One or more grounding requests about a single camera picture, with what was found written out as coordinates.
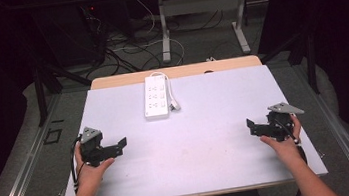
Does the white-legged table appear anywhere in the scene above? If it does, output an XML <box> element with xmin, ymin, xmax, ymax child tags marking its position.
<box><xmin>135</xmin><ymin>0</ymin><xmax>289</xmax><ymax>67</ymax></box>

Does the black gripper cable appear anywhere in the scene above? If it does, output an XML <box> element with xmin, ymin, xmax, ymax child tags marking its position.
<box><xmin>66</xmin><ymin>135</ymin><xmax>89</xmax><ymax>194</ymax></box>
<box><xmin>275</xmin><ymin>115</ymin><xmax>309</xmax><ymax>169</ymax></box>

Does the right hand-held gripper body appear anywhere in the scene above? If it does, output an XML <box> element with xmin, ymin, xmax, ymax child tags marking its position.
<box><xmin>254</xmin><ymin>99</ymin><xmax>309</xmax><ymax>146</ymax></box>

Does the black metal stand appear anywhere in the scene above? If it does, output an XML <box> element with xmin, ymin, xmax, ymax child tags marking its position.
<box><xmin>30</xmin><ymin>52</ymin><xmax>98</xmax><ymax>129</ymax></box>
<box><xmin>256</xmin><ymin>25</ymin><xmax>321</xmax><ymax>102</ymax></box>

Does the aluminium floor rail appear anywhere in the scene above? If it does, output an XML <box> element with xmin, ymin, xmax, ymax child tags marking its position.
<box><xmin>290</xmin><ymin>55</ymin><xmax>349</xmax><ymax>196</ymax></box>
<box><xmin>0</xmin><ymin>91</ymin><xmax>74</xmax><ymax>196</ymax></box>

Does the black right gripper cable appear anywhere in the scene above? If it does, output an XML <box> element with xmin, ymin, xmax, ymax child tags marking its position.
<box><xmin>275</xmin><ymin>115</ymin><xmax>309</xmax><ymax>169</ymax></box>

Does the person's left hand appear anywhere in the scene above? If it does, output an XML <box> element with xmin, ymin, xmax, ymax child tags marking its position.
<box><xmin>72</xmin><ymin>139</ymin><xmax>119</xmax><ymax>192</ymax></box>

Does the white power strip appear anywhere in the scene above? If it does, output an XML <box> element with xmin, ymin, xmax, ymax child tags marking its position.
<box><xmin>139</xmin><ymin>73</ymin><xmax>172</xmax><ymax>122</ymax></box>

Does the bundle of black floor cables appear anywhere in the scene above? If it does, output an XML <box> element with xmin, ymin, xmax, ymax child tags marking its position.
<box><xmin>77</xmin><ymin>0</ymin><xmax>167</xmax><ymax>81</ymax></box>

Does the person's right hand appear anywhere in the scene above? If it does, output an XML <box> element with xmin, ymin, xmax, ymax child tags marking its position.
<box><xmin>257</xmin><ymin>113</ymin><xmax>307</xmax><ymax>169</ymax></box>

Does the white floor cable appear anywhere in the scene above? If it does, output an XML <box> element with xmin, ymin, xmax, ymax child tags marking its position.
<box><xmin>106</xmin><ymin>0</ymin><xmax>189</xmax><ymax>74</ymax></box>

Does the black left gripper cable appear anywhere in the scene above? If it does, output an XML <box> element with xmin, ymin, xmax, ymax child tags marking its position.
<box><xmin>66</xmin><ymin>135</ymin><xmax>89</xmax><ymax>194</ymax></box>

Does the black equipment cabinet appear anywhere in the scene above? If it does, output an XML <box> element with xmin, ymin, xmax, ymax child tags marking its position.
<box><xmin>32</xmin><ymin>0</ymin><xmax>110</xmax><ymax>72</ymax></box>

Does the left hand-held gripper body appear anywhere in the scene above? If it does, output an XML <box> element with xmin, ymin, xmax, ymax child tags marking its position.
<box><xmin>76</xmin><ymin>122</ymin><xmax>120</xmax><ymax>170</ymax></box>

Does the white power strip cable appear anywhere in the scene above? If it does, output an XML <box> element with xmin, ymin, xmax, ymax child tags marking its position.
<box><xmin>148</xmin><ymin>69</ymin><xmax>182</xmax><ymax>115</ymax></box>

